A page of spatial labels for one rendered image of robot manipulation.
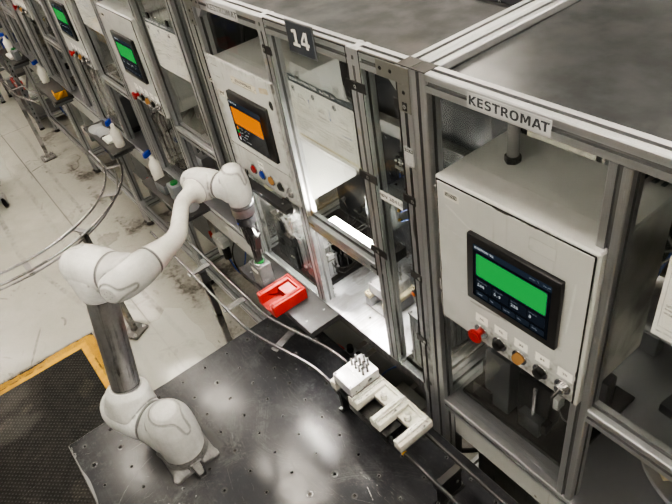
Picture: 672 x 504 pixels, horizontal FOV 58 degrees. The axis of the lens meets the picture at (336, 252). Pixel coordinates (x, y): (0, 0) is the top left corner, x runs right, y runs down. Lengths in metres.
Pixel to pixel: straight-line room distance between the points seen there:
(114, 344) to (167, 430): 0.34
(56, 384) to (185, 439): 1.81
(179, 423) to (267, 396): 0.42
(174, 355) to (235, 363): 1.16
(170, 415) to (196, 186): 0.81
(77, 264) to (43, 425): 1.87
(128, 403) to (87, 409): 1.42
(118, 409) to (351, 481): 0.84
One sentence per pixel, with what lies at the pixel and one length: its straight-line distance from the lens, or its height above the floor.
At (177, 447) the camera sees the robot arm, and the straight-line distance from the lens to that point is 2.23.
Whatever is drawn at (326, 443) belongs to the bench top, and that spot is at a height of 0.68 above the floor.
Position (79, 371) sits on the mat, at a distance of 3.91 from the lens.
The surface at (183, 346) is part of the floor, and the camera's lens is 3.74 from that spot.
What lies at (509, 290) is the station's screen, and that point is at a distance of 1.39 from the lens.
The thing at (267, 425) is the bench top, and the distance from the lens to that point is 2.37.
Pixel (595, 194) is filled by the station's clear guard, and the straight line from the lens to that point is 1.18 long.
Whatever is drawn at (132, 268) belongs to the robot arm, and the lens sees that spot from 1.90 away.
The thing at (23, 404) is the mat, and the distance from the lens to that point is 3.94.
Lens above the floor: 2.58
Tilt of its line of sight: 40 degrees down
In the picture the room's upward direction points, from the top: 11 degrees counter-clockwise
